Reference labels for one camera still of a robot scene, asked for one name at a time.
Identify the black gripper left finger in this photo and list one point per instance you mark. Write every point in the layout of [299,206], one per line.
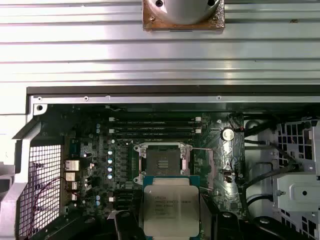
[127,230]

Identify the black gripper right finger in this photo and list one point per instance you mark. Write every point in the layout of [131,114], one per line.
[212,230]

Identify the silver CPU chip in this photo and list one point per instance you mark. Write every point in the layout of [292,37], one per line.
[170,200]

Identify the black RAM slot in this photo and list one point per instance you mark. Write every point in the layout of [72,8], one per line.
[127,203]
[127,193]

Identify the CPU socket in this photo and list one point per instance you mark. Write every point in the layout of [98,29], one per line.
[155,157]

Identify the green motherboard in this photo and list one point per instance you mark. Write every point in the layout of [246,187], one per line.
[212,155]

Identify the silver metal drive cage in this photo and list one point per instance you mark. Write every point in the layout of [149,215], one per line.
[295,190]

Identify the round coin battery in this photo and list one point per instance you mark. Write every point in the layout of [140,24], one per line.
[228,135]

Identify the black open PC case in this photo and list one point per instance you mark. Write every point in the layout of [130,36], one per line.
[150,91]

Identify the brown square base plate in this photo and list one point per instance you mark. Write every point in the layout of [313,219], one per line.
[150,23]

